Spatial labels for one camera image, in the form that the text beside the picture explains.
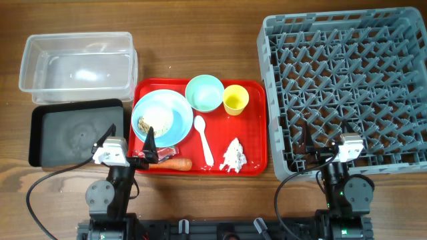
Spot red snack wrapper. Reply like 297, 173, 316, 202
131, 147, 179, 161

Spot white tissue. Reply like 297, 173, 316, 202
219, 138, 247, 173

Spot mint green bowl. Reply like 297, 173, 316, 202
185, 75, 225, 113

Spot yellow plastic cup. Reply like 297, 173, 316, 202
223, 85, 250, 116

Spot small light blue bowl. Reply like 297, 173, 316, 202
137, 107, 173, 137

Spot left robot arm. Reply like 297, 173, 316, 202
85, 125, 159, 221

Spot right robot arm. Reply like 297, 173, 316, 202
296, 121, 374, 217

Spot grey dishwasher rack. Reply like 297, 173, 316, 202
257, 7, 426, 181

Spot rice food scraps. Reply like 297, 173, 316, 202
137, 115, 172, 137

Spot orange carrot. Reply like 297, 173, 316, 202
149, 159, 192, 171

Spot light blue plate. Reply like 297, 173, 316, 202
131, 89, 193, 147

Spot white plastic spoon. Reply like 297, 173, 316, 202
193, 115, 214, 167

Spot black plastic tray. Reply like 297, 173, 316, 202
28, 99, 129, 167

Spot clear plastic bin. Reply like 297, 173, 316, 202
19, 31, 138, 105

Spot right black cable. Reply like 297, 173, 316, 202
274, 153, 338, 240

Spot black cable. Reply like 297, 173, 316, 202
25, 123, 117, 240
274, 153, 338, 240

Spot left black cable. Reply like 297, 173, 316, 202
25, 123, 117, 240

